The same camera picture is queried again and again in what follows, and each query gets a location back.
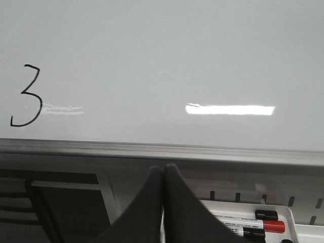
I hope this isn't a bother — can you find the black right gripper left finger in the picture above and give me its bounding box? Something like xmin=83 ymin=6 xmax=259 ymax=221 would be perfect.
xmin=91 ymin=167 xmax=163 ymax=243

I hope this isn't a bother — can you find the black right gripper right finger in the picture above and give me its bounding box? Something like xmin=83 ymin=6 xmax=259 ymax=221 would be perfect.
xmin=163 ymin=164 xmax=247 ymax=242

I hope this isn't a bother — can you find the white glossy whiteboard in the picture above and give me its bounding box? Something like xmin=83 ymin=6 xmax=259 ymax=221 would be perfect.
xmin=1 ymin=1 xmax=323 ymax=166

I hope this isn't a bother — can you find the black-capped marker in tray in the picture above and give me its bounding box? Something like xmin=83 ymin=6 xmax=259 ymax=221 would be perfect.
xmin=210 ymin=210 xmax=278 ymax=221

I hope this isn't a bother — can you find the dark grey flat panel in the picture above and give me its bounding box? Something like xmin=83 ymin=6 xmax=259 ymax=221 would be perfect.
xmin=25 ymin=179 xmax=111 ymax=242

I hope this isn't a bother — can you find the red-capped marker in tray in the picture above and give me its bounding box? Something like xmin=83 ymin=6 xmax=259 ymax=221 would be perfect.
xmin=218 ymin=218 xmax=286 ymax=233

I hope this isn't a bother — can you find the white plastic marker tray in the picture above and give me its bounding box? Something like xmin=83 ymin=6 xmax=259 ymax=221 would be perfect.
xmin=201 ymin=200 xmax=323 ymax=242

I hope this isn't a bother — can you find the grey fabric black-striped organizer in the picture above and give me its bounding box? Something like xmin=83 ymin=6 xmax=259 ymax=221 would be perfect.
xmin=1 ymin=177 xmax=62 ymax=242

